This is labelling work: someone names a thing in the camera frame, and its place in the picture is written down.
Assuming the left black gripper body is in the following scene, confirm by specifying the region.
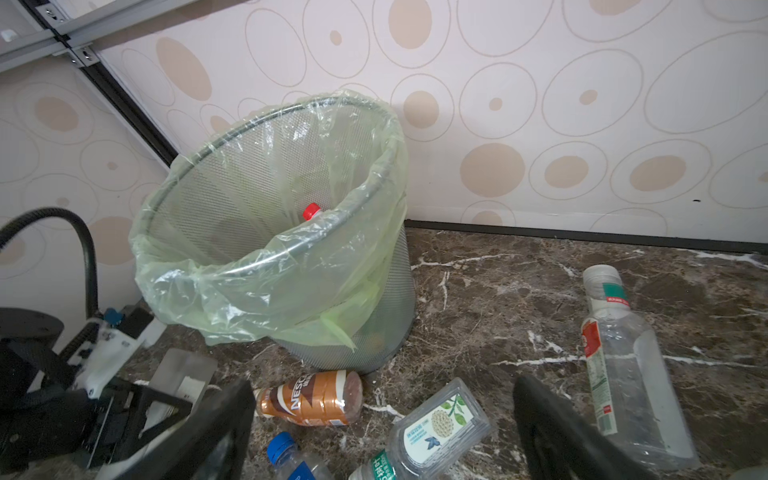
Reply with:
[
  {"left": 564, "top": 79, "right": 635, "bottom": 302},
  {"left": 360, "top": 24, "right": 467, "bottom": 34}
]
[{"left": 1, "top": 308, "right": 193, "bottom": 474}]

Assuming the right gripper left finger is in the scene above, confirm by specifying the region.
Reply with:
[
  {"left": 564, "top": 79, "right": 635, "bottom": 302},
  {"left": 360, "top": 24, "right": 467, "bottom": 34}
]
[{"left": 120, "top": 379, "right": 256, "bottom": 480}]

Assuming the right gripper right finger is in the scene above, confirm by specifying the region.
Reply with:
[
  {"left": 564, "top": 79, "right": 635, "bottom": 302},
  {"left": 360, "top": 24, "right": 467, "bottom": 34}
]
[{"left": 513, "top": 375, "right": 656, "bottom": 480}]

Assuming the blue label bottle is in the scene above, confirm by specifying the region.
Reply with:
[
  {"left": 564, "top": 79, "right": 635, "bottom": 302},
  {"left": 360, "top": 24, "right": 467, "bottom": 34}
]
[{"left": 266, "top": 432, "right": 334, "bottom": 480}]

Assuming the brown tea bottle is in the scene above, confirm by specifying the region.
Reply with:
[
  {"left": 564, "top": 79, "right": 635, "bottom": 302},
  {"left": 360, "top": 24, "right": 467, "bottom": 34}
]
[{"left": 254, "top": 370, "right": 363, "bottom": 427}]

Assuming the clear bottle green cap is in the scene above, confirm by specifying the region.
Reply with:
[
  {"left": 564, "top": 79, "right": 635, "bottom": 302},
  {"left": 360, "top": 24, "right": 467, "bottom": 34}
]
[{"left": 350, "top": 378, "right": 492, "bottom": 480}]

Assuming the white bottle red cap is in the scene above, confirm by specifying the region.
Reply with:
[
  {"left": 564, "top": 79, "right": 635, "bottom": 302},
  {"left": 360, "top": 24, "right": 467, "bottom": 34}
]
[{"left": 302, "top": 203, "right": 323, "bottom": 221}]

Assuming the green plastic bin liner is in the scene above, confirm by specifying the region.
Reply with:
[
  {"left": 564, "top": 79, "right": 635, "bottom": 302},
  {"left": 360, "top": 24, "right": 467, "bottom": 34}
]
[{"left": 129, "top": 89, "right": 410, "bottom": 352}]

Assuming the grey mesh waste bin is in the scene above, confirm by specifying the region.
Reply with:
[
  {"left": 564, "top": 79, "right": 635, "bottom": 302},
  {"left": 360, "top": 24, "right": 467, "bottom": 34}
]
[{"left": 140, "top": 95, "right": 418, "bottom": 374}]

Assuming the clear bottle green white label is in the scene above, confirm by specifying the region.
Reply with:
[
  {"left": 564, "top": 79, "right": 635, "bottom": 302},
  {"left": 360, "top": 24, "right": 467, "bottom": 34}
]
[{"left": 580, "top": 265, "right": 700, "bottom": 471}]

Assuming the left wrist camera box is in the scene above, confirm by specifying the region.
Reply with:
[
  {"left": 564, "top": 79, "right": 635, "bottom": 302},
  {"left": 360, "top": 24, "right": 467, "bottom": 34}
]
[{"left": 71, "top": 305, "right": 166, "bottom": 399}]

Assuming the left black corrugated cable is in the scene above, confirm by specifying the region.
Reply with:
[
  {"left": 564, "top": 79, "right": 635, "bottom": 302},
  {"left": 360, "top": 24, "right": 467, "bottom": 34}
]
[{"left": 0, "top": 206, "right": 100, "bottom": 361}]

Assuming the horizontal aluminium frame bar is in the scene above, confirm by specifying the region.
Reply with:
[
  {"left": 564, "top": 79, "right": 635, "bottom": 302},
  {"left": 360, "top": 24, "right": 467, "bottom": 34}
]
[{"left": 1, "top": 0, "right": 191, "bottom": 73}]

